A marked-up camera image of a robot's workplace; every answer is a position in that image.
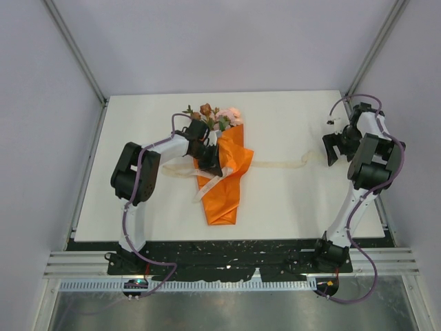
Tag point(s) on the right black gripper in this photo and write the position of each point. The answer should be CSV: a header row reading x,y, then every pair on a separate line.
x,y
329,141

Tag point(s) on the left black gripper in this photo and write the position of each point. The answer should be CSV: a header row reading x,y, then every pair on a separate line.
x,y
212,165

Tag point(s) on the orange wrapping paper sheet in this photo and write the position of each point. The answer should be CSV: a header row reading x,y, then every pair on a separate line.
x,y
220,196

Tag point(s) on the fake flower bouquet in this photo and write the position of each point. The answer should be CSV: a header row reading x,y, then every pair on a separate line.
x,y
208,119

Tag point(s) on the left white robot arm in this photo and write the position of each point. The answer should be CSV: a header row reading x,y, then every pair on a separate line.
x,y
134,177

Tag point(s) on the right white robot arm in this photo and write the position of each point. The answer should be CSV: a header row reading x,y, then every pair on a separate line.
x,y
375,159

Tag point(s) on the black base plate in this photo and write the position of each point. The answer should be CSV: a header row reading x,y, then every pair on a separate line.
x,y
226,261

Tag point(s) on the aluminium frame rail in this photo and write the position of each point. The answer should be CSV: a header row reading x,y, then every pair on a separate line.
x,y
92,264

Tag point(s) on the right aluminium corner post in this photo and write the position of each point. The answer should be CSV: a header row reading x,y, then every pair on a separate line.
x,y
386,28

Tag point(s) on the aluminium corner post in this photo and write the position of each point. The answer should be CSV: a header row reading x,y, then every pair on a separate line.
x,y
386,28
74,49

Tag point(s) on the white slotted cable duct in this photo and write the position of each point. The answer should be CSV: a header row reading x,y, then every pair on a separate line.
x,y
140,285

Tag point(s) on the left aluminium corner post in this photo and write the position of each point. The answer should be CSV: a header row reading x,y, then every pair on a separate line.
x,y
74,49

